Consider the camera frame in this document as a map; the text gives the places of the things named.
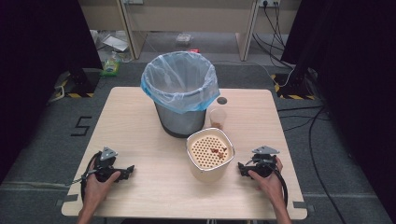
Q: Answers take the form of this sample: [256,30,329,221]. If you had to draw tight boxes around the perforated strainer insert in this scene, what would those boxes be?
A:
[189,133,233,171]

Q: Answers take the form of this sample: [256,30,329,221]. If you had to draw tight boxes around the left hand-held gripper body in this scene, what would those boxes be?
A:
[92,147,125,182]

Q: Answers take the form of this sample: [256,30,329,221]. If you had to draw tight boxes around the person's right hand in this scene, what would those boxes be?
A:
[247,156,287,203]

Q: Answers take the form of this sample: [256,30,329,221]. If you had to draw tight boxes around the blue plastic trash bag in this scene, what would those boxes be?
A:
[140,50,221,115]

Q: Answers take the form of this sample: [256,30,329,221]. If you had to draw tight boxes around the grey metal trash can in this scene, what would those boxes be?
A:
[154,101,207,139]

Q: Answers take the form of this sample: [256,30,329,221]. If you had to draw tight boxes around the black stand base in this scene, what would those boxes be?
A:
[270,68,318,101]
[54,67,101,99]

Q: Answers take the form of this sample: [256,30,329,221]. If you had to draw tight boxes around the clear plastic packet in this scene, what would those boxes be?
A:
[175,33,193,45]

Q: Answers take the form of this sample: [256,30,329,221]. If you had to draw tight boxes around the black wall socket cables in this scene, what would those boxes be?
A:
[251,1,296,70]

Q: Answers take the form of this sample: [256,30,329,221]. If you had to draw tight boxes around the thick white cable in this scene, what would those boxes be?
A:
[47,85,67,105]

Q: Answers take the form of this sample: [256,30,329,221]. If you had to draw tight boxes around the person's left hand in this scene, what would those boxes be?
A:
[83,161,122,207]

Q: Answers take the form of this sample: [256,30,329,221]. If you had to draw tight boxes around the right hand-held gripper cable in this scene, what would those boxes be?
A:
[272,164,290,209]

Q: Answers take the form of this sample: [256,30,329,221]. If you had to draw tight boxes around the cream square container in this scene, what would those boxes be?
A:
[185,127,236,184]

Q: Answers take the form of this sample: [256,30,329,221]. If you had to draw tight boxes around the brown food scraps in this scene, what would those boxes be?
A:
[209,147,229,161]

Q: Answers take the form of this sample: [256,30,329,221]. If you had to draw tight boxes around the hand-held gripper cable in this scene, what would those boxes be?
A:
[79,151,103,202]
[272,164,290,209]

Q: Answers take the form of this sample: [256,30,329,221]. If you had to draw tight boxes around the white paper and bags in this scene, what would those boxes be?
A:
[90,29,131,63]

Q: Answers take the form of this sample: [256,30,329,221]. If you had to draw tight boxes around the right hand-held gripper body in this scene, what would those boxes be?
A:
[247,145,281,179]

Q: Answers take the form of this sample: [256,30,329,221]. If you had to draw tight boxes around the beige wooden desk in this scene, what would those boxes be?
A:
[78,0,304,63]

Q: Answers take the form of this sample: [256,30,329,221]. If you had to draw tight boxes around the white wall socket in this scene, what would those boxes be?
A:
[258,0,281,8]

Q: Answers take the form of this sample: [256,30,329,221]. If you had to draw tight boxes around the white floor cable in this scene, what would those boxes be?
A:
[214,59,296,89]

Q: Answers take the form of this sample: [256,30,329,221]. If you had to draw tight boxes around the green wipes packet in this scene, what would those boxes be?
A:
[99,58,121,77]

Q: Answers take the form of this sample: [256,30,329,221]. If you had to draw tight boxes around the clear plastic cup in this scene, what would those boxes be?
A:
[208,106,228,131]

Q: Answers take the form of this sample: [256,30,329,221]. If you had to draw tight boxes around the left hand-held gripper cable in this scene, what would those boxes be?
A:
[79,151,103,202]

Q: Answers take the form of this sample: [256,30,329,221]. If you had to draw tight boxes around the black curtain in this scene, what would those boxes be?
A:
[280,0,396,217]
[0,0,104,185]

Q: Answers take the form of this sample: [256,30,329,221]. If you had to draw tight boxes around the black floor cables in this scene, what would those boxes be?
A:
[276,105,348,224]

